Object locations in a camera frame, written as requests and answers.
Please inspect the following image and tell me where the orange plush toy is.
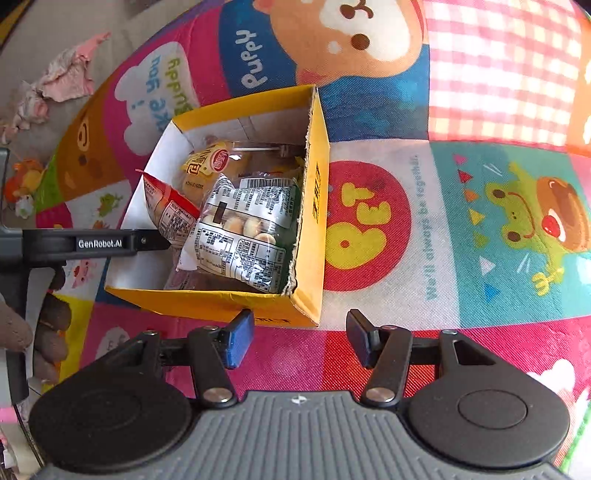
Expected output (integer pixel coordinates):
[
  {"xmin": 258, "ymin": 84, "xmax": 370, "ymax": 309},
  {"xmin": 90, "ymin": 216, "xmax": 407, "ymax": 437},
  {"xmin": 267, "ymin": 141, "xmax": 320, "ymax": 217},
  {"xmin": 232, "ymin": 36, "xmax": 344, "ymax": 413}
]
[{"xmin": 9, "ymin": 159, "xmax": 47, "ymax": 199}]

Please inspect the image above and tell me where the red and white snack packet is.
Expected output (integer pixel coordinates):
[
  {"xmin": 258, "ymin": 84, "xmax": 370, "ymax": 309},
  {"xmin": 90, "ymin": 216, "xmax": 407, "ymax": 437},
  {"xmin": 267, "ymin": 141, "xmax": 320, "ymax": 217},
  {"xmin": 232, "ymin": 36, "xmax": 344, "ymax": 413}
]
[{"xmin": 135, "ymin": 168, "xmax": 204, "ymax": 247}]

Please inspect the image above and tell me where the person's left hand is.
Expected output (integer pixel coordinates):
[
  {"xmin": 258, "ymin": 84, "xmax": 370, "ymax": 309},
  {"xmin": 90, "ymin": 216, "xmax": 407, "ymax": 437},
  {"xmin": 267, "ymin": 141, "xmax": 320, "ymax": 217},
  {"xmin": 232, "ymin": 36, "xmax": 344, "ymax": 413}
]
[{"xmin": 0, "ymin": 268, "xmax": 73, "ymax": 385}]

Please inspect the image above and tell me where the green and white biscuit packet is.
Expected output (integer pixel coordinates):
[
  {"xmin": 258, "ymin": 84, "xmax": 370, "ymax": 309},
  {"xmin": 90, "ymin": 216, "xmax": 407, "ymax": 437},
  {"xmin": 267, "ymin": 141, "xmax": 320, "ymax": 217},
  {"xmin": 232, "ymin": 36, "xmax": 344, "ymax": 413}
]
[{"xmin": 175, "ymin": 173, "xmax": 303, "ymax": 295}]

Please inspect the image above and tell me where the pale floral cloth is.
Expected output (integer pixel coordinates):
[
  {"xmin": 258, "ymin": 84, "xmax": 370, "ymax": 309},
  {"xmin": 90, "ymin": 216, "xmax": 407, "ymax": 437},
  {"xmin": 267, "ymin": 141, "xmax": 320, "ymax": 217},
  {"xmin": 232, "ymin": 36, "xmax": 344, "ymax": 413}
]
[{"xmin": 0, "ymin": 80, "xmax": 49, "ymax": 144}]

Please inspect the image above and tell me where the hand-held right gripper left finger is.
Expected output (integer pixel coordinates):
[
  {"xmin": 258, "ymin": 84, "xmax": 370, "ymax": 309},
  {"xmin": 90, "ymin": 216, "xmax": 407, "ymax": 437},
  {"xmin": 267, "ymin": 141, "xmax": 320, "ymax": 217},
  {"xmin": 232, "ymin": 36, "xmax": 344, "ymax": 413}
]
[{"xmin": 117, "ymin": 308, "xmax": 256, "ymax": 409}]

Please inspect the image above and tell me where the clear plastic bread packet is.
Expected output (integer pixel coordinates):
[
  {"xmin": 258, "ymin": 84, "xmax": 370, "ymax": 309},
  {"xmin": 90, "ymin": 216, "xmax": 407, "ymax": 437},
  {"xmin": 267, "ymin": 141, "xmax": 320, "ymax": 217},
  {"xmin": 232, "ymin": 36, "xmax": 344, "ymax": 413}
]
[{"xmin": 179, "ymin": 141, "xmax": 305, "ymax": 208}]

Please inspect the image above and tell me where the pink cloth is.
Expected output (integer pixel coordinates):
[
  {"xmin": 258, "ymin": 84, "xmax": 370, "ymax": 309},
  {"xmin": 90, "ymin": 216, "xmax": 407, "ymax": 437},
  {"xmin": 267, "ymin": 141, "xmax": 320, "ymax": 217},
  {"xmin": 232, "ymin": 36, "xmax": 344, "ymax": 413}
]
[{"xmin": 39, "ymin": 31, "xmax": 112, "ymax": 103}]

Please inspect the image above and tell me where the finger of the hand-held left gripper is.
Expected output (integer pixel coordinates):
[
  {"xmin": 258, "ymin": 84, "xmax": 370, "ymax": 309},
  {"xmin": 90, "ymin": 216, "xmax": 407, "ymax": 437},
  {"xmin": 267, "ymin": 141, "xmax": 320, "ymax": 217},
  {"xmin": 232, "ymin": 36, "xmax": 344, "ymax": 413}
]
[{"xmin": 135, "ymin": 232, "xmax": 172, "ymax": 254}]

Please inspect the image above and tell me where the yellow cardboard box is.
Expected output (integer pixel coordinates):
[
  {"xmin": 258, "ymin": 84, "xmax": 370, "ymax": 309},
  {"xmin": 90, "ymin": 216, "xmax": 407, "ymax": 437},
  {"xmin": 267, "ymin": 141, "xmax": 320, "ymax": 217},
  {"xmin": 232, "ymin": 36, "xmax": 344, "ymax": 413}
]
[{"xmin": 104, "ymin": 84, "xmax": 331, "ymax": 328}]

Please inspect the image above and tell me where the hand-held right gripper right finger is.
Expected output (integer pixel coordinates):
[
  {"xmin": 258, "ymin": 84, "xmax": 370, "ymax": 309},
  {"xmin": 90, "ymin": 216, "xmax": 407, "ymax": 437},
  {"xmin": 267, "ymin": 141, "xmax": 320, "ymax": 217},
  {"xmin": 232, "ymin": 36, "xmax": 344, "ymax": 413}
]
[{"xmin": 346, "ymin": 309, "xmax": 502, "ymax": 409}]

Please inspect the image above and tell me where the printed cartoon blanket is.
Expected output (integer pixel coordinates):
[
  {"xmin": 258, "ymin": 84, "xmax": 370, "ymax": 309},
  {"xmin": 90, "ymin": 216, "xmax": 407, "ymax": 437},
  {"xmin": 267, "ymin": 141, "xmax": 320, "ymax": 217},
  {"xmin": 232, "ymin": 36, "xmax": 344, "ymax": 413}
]
[{"xmin": 34, "ymin": 0, "xmax": 591, "ymax": 467}]

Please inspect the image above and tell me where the small white toy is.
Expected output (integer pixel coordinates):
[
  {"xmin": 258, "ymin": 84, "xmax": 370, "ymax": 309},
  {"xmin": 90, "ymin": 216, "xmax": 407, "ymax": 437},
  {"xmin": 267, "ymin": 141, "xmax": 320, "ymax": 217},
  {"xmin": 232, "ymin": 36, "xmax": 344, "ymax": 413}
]
[{"xmin": 14, "ymin": 194, "xmax": 38, "ymax": 220}]

